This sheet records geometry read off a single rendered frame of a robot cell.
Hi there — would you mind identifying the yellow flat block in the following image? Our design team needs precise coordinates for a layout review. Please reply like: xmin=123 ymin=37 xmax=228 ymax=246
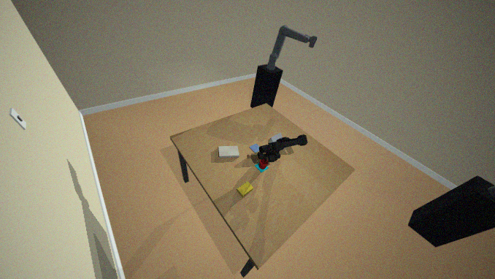
xmin=237 ymin=182 xmax=253 ymax=197

